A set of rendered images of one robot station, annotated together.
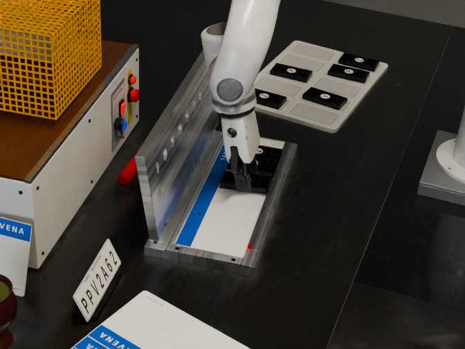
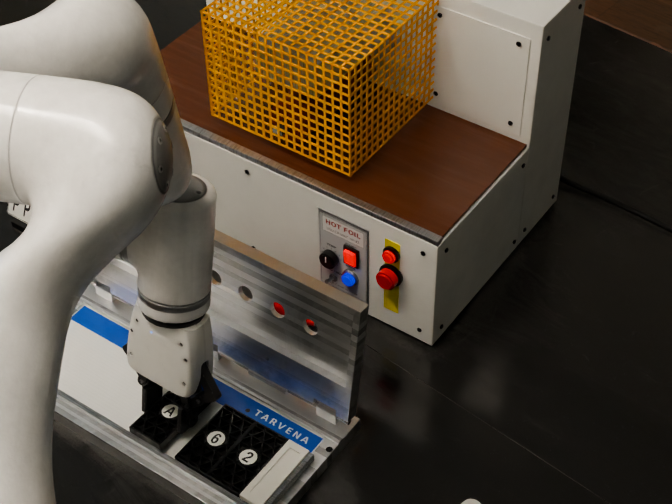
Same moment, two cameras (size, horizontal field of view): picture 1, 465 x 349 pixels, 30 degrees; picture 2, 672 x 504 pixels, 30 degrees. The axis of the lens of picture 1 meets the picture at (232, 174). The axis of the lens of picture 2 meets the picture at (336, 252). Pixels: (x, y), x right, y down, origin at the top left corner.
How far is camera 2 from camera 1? 222 cm
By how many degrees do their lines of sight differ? 82
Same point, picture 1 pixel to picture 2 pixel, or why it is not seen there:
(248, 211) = (107, 402)
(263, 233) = not seen: hidden behind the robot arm
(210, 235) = (81, 344)
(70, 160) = (196, 164)
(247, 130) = (136, 327)
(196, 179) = (219, 365)
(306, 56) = not seen: outside the picture
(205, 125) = (284, 358)
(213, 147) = (297, 411)
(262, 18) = not seen: hidden behind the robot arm
